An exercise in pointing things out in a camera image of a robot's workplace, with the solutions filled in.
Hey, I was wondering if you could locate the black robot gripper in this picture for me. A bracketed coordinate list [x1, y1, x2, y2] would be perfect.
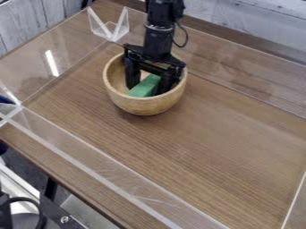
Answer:
[121, 23, 187, 97]

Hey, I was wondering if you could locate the green rectangular block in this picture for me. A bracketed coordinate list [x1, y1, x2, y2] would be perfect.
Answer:
[127, 74, 162, 98]

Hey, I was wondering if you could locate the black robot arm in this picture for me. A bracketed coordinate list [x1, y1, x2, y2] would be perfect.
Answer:
[123, 0, 187, 96]

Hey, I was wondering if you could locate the light wooden bowl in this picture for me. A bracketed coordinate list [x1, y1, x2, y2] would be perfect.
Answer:
[103, 53, 187, 115]

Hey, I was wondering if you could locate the black table leg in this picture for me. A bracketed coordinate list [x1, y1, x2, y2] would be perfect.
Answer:
[44, 178, 58, 200]

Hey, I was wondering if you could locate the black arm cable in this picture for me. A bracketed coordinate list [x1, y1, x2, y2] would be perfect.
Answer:
[171, 21, 189, 48]

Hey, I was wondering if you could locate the clear acrylic corner bracket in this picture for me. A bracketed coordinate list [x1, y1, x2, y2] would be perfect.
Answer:
[86, 7, 130, 42]

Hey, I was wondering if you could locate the clear acrylic tray wall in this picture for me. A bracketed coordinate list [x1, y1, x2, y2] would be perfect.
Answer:
[0, 1, 306, 229]

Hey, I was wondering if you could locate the black cable loop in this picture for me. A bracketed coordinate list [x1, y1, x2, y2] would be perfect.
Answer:
[7, 196, 47, 229]

